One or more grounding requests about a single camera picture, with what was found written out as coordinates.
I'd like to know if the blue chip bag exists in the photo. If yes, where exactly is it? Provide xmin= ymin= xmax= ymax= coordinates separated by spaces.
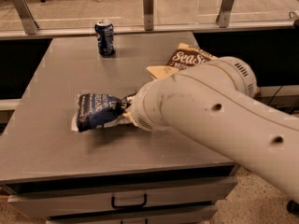
xmin=71 ymin=93 xmax=135 ymax=133

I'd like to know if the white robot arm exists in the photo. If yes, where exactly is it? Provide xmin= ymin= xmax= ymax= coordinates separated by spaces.
xmin=128 ymin=57 xmax=299 ymax=203

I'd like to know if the brown sea salt chip bag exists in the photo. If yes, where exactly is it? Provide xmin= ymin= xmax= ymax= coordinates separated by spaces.
xmin=147 ymin=43 xmax=217 ymax=79

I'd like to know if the grey cabinet with drawers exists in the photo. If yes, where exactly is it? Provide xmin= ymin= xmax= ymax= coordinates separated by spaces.
xmin=0 ymin=32 xmax=237 ymax=224

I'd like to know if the blue soda can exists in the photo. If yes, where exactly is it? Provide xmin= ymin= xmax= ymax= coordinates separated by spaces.
xmin=94 ymin=20 xmax=115 ymax=57

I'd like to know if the black drawer handle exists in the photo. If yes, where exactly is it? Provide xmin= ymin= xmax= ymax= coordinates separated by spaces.
xmin=110 ymin=194 xmax=148 ymax=210

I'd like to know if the middle metal railing bracket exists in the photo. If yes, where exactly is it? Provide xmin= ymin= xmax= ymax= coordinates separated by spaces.
xmin=143 ymin=0 xmax=154 ymax=31

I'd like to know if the metal railing bracket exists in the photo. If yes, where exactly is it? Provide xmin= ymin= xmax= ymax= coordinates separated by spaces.
xmin=216 ymin=0 xmax=235 ymax=28
xmin=11 ymin=0 xmax=39 ymax=35
xmin=143 ymin=0 xmax=154 ymax=31

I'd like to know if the left metal railing bracket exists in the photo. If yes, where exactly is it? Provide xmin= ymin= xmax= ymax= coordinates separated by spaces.
xmin=11 ymin=0 xmax=39 ymax=35

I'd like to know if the right metal railing bracket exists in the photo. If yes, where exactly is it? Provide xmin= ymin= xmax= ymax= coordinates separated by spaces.
xmin=216 ymin=0 xmax=235 ymax=28

